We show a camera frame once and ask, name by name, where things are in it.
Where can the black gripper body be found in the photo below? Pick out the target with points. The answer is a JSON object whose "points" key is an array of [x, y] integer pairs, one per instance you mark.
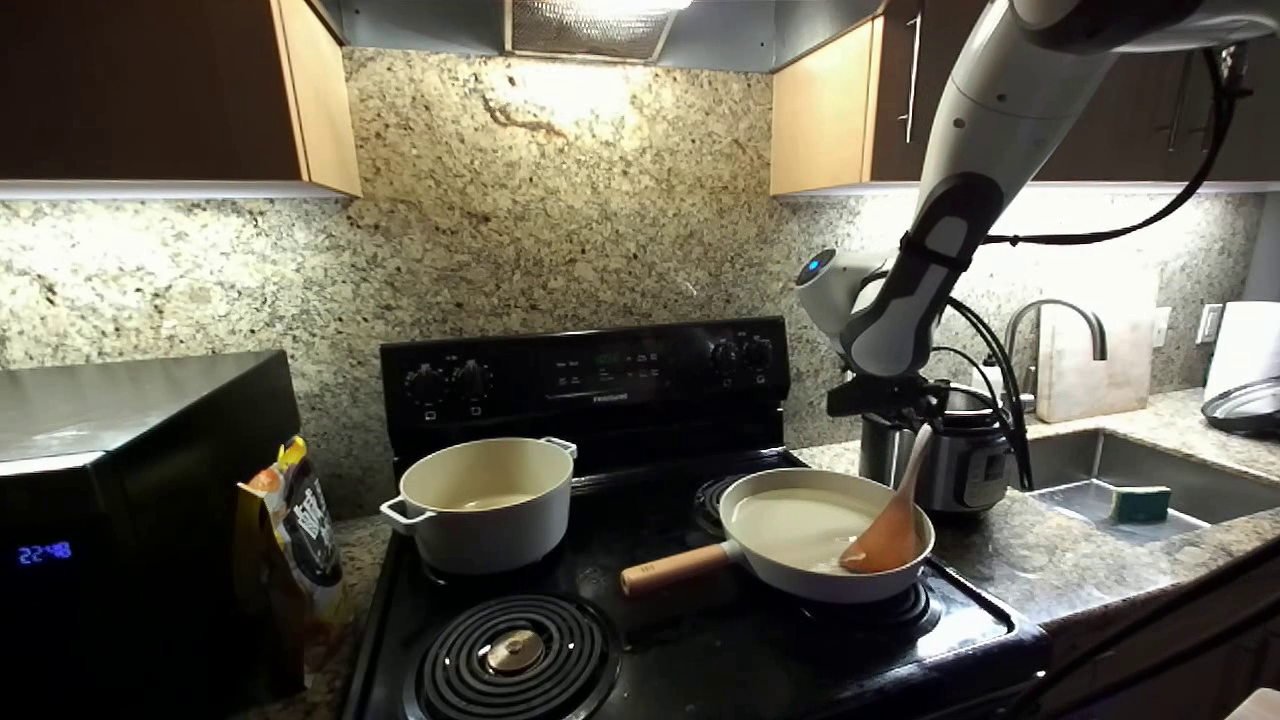
{"points": [[881, 398]]}

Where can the wooden spatula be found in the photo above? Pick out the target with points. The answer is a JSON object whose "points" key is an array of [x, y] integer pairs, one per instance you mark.
{"points": [[884, 541]]}

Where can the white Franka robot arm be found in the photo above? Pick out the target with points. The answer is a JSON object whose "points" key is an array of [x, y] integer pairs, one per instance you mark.
{"points": [[1015, 104]]}

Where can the stainless steel pressure cooker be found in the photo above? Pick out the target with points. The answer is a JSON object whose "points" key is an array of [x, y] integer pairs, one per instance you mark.
{"points": [[967, 466]]}

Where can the pale cutting board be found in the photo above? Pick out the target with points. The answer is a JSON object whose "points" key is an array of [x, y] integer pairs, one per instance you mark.
{"points": [[1101, 382]]}

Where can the chrome sink faucet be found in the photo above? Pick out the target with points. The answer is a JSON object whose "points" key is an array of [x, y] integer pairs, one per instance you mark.
{"points": [[1064, 311]]}

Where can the black coil burner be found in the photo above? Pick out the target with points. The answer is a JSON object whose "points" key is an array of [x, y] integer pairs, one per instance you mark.
{"points": [[512, 655], [881, 618]]}

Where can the green sponge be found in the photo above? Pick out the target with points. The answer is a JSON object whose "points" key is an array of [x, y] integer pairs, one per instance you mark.
{"points": [[1142, 504]]}

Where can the steel kitchen sink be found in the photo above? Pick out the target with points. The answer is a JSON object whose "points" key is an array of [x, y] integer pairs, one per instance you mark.
{"points": [[1161, 466]]}

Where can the black electric stove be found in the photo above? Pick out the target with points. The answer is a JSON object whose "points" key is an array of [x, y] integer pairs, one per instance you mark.
{"points": [[722, 661]]}

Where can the black dish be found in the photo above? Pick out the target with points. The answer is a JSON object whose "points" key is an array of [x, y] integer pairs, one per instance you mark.
{"points": [[1244, 406]]}

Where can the steel range hood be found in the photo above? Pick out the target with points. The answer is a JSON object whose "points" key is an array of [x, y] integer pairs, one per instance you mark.
{"points": [[426, 22]]}

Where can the yellow black snack bag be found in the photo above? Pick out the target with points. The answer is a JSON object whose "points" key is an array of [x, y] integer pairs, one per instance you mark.
{"points": [[300, 512]]}

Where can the black microwave oven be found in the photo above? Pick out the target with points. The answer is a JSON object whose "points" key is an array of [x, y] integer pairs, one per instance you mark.
{"points": [[121, 532]]}

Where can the dark wood cabinet beside microwave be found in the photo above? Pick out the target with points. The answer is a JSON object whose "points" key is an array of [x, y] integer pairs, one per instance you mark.
{"points": [[135, 80]]}

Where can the white wall outlet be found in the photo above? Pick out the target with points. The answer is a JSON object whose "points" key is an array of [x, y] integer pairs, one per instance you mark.
{"points": [[1209, 326]]}

